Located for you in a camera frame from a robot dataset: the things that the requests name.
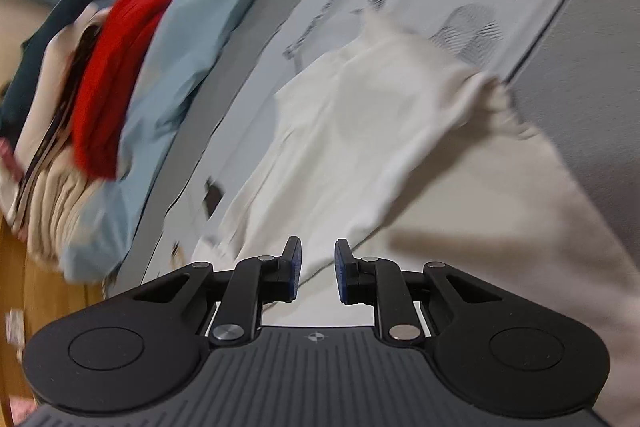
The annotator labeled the white small garment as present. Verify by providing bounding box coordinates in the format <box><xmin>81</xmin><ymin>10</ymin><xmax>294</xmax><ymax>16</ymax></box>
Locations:
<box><xmin>193</xmin><ymin>12</ymin><xmax>520</xmax><ymax>277</ymax></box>

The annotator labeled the light blue blanket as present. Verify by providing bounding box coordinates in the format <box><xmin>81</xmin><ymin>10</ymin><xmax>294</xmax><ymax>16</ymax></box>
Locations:
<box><xmin>60</xmin><ymin>0</ymin><xmax>253</xmax><ymax>284</ymax></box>

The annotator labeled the wooden headboard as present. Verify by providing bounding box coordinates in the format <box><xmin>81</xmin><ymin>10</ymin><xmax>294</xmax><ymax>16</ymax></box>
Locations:
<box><xmin>1</xmin><ymin>222</ymin><xmax>103</xmax><ymax>426</ymax></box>

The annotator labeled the beige folded towel stack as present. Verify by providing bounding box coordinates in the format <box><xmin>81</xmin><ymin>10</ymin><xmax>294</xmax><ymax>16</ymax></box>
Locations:
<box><xmin>1</xmin><ymin>3</ymin><xmax>110</xmax><ymax>270</ymax></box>

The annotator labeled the red knit garment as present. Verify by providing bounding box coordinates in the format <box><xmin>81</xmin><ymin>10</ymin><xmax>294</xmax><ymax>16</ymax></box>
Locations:
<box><xmin>72</xmin><ymin>0</ymin><xmax>172</xmax><ymax>180</ymax></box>

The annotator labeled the dark green shark plush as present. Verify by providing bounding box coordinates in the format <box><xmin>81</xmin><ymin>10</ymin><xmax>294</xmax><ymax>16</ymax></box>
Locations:
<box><xmin>1</xmin><ymin>0</ymin><xmax>96</xmax><ymax>147</ymax></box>

